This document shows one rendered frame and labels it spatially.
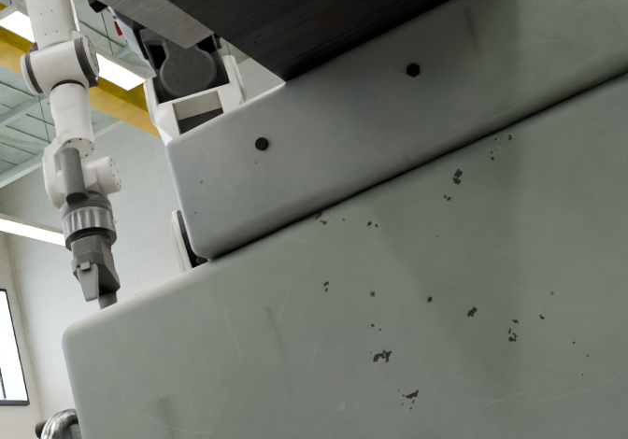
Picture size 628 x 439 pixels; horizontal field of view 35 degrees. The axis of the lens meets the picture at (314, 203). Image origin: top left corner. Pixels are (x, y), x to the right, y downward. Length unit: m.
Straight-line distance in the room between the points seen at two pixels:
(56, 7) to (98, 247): 0.53
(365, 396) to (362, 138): 0.22
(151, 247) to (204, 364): 11.17
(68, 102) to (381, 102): 1.09
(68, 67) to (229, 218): 1.05
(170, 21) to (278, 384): 0.34
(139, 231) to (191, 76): 10.41
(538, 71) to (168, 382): 0.42
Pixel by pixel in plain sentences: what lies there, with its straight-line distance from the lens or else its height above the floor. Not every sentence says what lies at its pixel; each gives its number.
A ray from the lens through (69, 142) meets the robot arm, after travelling 1.82.
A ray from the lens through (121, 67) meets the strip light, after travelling 7.77.
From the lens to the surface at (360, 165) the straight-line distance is 0.83.
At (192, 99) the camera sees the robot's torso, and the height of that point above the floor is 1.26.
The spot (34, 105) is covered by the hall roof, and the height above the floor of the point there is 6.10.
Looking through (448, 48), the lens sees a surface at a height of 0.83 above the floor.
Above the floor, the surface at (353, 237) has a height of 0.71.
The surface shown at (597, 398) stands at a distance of 0.77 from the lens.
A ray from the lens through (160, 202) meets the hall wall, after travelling 12.10.
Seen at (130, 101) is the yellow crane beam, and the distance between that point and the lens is 9.31.
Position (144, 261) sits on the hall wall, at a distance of 12.08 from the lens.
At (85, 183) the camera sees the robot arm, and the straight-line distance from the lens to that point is 1.75.
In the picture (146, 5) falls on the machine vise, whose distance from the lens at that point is 0.88.
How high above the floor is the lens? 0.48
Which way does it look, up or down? 19 degrees up
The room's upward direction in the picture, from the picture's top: 18 degrees counter-clockwise
